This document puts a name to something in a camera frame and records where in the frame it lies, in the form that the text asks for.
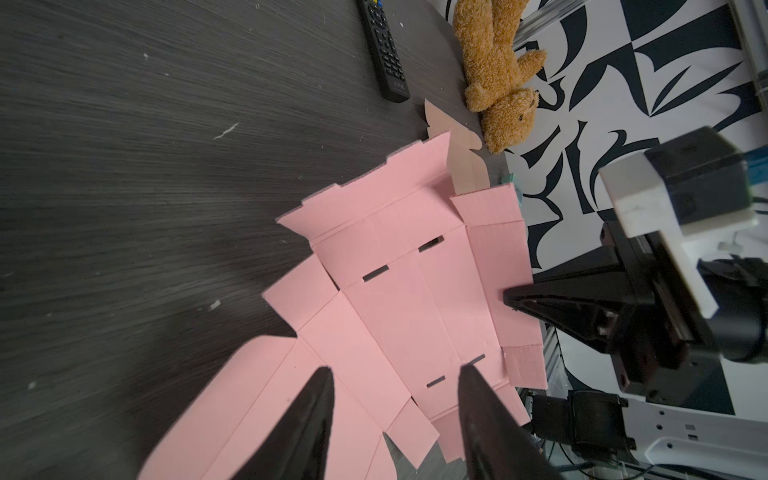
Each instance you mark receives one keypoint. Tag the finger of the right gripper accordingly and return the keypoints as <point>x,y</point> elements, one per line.
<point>589,305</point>

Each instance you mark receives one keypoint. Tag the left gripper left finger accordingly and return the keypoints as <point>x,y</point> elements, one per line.
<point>297,447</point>

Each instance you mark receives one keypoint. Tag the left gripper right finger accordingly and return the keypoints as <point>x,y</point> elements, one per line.
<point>495,446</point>

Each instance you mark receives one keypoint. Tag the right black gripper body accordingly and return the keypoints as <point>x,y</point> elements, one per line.
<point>669,353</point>

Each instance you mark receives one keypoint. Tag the pink paper box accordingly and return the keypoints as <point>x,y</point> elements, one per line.
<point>404,286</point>

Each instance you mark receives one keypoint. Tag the peach flat paper box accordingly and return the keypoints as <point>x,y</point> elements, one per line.
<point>467,169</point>

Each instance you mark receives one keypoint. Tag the small green alarm clock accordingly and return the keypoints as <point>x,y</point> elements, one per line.
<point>510,179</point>

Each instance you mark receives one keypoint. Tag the brown teddy bear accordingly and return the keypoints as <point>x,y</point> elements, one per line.
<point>496,76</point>

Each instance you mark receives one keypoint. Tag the black tv remote control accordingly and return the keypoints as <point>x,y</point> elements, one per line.
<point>386,62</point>

